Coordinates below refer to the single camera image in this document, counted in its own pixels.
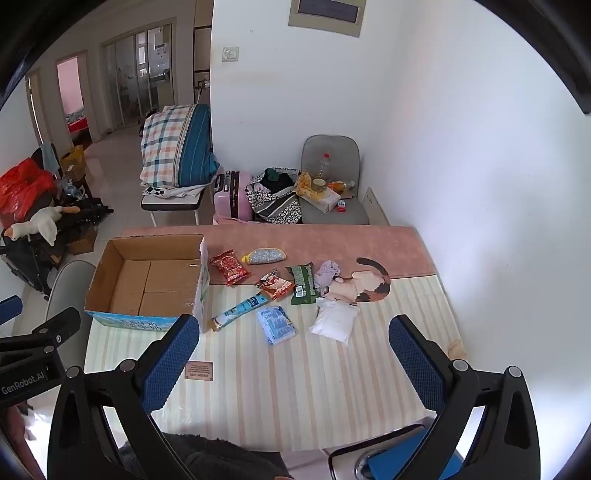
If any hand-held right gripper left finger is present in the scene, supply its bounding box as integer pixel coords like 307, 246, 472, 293
47, 314, 200, 480

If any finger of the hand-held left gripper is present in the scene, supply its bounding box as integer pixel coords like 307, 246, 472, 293
0, 307, 82, 352
0, 295, 23, 326

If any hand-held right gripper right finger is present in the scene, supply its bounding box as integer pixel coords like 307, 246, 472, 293
389, 315, 541, 480

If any long blue white packet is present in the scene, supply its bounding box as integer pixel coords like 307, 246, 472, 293
206, 294, 273, 333

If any white powder bag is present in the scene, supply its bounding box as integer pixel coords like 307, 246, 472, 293
308, 299, 361, 345

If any blue tissue packet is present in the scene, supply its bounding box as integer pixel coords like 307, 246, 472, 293
257, 305, 297, 346

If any red snack packet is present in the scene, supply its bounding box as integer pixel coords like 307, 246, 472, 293
210, 249, 252, 287

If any lilac cloth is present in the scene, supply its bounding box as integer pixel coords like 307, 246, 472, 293
314, 260, 345, 289

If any orange cartoon snack packet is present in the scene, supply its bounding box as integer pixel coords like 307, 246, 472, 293
255, 269, 296, 302

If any green snack packet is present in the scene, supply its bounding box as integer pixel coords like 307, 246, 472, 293
285, 263, 321, 306

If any silver glitter pouch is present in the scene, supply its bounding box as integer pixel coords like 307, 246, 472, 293
241, 248, 287, 267

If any grey round chair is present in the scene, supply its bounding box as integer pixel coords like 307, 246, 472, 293
45, 260, 98, 324

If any black folding rack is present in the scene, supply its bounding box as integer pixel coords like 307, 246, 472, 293
0, 196, 114, 296

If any blue seat chair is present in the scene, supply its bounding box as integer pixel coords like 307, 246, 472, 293
328, 425, 462, 480

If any small brown cardboard box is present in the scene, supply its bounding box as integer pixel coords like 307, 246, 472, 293
67, 226, 99, 256

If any white goose plush toy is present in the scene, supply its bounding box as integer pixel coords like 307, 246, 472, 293
2, 205, 81, 247

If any dark fuzzy garment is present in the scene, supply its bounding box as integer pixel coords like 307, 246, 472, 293
120, 431, 294, 480

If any red plastic bag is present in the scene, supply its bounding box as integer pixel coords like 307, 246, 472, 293
0, 158, 58, 222

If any light blue cloth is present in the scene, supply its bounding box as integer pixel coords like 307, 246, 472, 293
39, 143, 59, 176

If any black white bench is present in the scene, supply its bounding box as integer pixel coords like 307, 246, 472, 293
140, 187, 206, 227

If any white flat panel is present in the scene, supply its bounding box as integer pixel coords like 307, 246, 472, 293
362, 187, 391, 226

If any white patterned cloth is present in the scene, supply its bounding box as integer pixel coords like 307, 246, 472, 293
141, 182, 206, 199

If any pink suitcase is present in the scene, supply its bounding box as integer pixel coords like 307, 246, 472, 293
213, 171, 254, 222

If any white wrapped box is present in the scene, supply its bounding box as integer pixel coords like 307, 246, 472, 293
305, 187, 341, 214

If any black white patterned bag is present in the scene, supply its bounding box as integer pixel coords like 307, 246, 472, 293
245, 167, 304, 225

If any clear plastic bottle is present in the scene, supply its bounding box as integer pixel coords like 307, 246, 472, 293
314, 152, 334, 181

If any plaid folded quilt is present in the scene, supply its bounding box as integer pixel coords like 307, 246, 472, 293
140, 104, 221, 189

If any grey padded chair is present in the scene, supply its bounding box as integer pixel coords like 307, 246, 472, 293
300, 135, 370, 225

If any glass sliding door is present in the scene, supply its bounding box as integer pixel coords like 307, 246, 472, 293
100, 18, 178, 134

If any framed wall panel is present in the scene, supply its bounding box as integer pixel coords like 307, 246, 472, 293
288, 0, 362, 38

